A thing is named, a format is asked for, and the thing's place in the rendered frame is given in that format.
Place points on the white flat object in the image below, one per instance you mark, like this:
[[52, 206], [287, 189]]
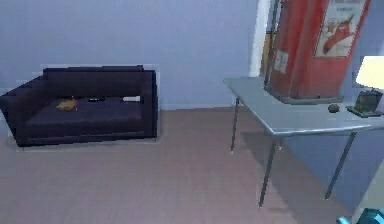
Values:
[[131, 98]]

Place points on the dark purple sofa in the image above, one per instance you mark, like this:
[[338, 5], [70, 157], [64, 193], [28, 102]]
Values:
[[86, 120]]

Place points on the grey metal table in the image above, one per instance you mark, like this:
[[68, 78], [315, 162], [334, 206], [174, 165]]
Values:
[[286, 115]]

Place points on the white door frame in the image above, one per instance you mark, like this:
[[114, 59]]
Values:
[[259, 36]]

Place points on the small dark round object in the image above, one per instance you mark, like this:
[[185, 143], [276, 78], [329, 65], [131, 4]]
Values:
[[333, 108]]

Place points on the yellow cloth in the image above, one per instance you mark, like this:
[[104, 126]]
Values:
[[66, 105]]

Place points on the red cabinet with poster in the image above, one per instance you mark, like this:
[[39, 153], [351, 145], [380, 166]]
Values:
[[310, 50]]

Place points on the table lamp with pale shade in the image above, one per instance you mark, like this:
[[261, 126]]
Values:
[[368, 100]]

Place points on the black remote control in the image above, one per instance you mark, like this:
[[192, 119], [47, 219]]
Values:
[[96, 99]]

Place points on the teal object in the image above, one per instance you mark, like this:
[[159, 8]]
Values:
[[370, 217]]

